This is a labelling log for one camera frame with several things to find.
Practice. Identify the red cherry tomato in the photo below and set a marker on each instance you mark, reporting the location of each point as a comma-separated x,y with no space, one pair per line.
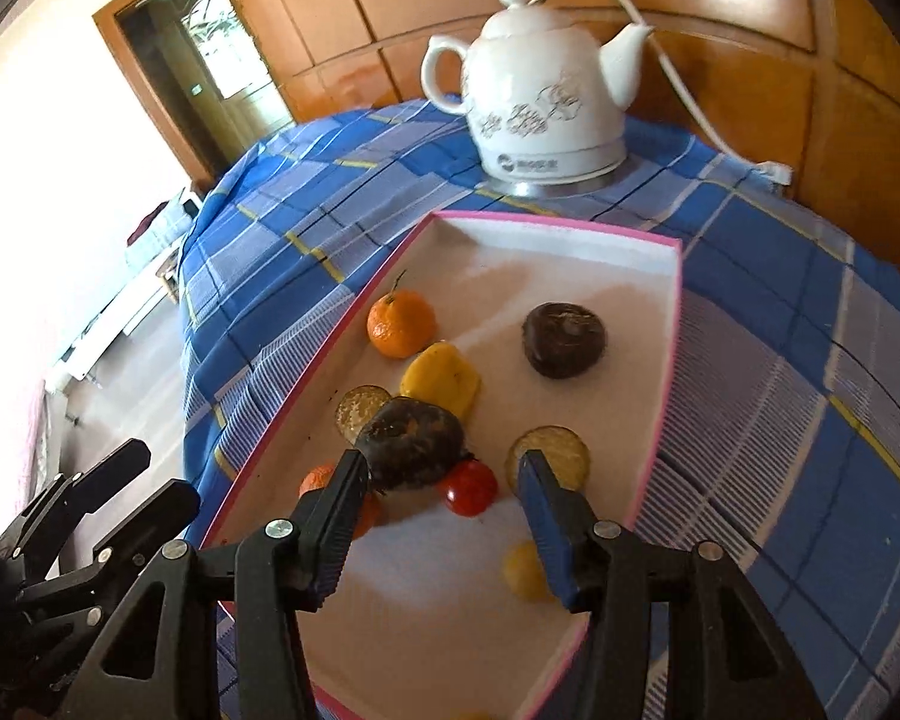
470,487

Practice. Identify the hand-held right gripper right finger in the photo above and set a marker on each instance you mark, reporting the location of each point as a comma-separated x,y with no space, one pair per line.
547,532

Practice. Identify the white power plug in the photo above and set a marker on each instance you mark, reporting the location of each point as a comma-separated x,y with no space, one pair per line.
776,174

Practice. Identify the dark brown mangosteen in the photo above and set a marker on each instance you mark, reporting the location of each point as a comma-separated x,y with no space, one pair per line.
412,444

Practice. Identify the cut round brown fruit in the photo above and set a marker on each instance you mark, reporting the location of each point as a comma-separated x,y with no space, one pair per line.
354,405

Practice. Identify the silver kettle base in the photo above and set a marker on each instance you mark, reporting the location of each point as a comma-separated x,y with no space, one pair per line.
547,186

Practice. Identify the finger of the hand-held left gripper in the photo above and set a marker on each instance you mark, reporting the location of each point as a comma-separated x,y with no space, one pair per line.
105,469
157,510

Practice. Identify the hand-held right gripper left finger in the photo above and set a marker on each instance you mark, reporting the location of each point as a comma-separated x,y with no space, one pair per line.
345,510

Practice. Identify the cut cylinder brown fruit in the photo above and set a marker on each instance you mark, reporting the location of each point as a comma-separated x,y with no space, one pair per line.
559,450

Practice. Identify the wooden door with glass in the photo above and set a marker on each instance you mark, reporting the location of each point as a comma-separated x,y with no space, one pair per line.
195,90

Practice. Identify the mandarin orange with stem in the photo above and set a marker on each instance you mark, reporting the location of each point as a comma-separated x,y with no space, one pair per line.
401,324

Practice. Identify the large yellow fruit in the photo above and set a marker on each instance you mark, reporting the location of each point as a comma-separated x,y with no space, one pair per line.
442,381

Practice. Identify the white tray with pink rim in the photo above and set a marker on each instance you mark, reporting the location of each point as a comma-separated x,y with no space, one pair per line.
487,270

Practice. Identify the dark brown fruit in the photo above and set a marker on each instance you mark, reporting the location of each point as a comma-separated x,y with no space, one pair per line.
565,340

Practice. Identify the small yellow round fruit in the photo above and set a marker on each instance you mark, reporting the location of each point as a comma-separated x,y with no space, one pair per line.
523,570

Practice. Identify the white ceramic electric kettle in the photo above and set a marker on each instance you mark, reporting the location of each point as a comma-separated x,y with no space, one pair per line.
540,90

